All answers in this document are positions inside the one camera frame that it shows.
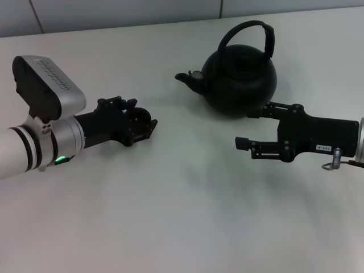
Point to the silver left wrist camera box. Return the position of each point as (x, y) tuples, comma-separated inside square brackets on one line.
[(57, 82)]

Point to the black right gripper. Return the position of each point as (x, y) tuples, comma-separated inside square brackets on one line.
[(318, 133)]

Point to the small black teacup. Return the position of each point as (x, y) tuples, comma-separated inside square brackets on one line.
[(141, 114)]

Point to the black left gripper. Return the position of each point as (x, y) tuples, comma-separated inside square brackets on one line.
[(105, 128)]

